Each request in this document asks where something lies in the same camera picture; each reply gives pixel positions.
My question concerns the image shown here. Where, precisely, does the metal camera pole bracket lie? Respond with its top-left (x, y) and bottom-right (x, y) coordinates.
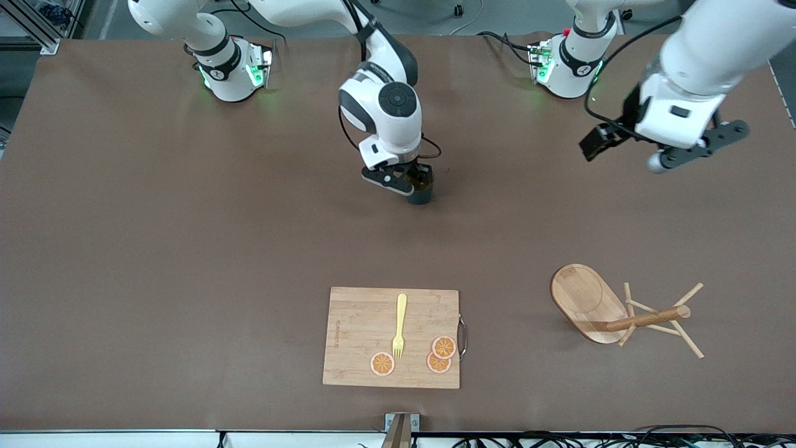
top-left (381, 413), bottom-right (421, 448)

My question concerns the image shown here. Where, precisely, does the black base cable bundle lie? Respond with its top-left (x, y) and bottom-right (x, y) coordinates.
top-left (476, 30), bottom-right (537, 67)

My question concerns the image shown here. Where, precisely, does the white floor cable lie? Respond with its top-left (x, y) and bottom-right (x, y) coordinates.
top-left (448, 0), bottom-right (484, 37)

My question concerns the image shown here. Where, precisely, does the yellow plastic fork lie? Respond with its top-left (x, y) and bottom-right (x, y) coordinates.
top-left (392, 294), bottom-right (408, 360)

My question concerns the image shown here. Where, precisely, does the black floor cable bundle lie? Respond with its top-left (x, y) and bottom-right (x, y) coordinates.
top-left (451, 425), bottom-right (796, 448)

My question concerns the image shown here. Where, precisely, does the dark teal cup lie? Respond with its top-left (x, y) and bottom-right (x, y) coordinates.
top-left (407, 163), bottom-right (435, 206)

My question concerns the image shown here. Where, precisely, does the silver base connector block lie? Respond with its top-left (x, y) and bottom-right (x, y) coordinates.
top-left (246, 42), bottom-right (274, 88)
top-left (527, 41), bottom-right (555, 85)

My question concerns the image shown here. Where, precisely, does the aluminium frame profile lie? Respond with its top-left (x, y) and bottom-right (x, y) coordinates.
top-left (0, 0), bottom-right (63, 55)

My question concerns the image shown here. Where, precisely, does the bamboo cutting board with handle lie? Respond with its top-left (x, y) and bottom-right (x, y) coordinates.
top-left (323, 287), bottom-right (468, 390)

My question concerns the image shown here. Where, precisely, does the wooden mug tree rack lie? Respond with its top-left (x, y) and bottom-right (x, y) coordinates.
top-left (550, 264), bottom-right (705, 360)

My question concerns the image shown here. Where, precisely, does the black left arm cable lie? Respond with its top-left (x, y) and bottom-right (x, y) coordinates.
top-left (583, 14), bottom-right (685, 142)

